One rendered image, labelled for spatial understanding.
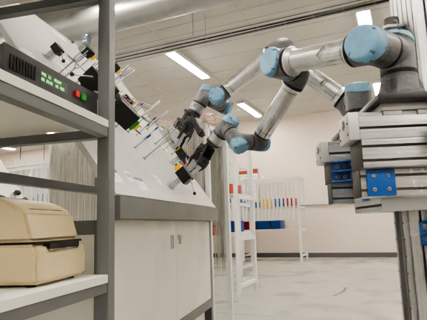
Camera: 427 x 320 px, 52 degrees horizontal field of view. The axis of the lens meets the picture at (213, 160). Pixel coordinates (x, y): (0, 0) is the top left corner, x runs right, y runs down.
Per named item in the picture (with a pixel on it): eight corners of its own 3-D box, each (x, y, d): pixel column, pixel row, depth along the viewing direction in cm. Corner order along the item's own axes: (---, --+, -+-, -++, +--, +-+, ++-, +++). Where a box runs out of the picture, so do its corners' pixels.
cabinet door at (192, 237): (212, 298, 224) (210, 221, 230) (179, 321, 172) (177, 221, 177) (208, 298, 225) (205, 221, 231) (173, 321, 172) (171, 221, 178)
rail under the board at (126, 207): (218, 220, 233) (217, 208, 234) (120, 218, 120) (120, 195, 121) (208, 220, 235) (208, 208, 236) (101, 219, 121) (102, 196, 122)
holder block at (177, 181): (181, 204, 174) (200, 189, 173) (164, 181, 178) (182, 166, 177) (184, 205, 179) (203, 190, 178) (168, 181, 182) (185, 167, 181)
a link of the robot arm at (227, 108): (225, 112, 210) (205, 103, 213) (227, 118, 221) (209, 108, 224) (232, 98, 211) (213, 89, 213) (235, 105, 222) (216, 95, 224)
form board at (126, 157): (112, 197, 121) (117, 193, 121) (-48, -39, 147) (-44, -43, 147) (213, 209, 235) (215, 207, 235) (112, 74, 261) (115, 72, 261)
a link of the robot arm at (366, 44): (405, 29, 139) (283, 55, 183) (377, 17, 130) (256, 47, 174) (402, 66, 139) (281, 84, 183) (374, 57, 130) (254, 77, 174)
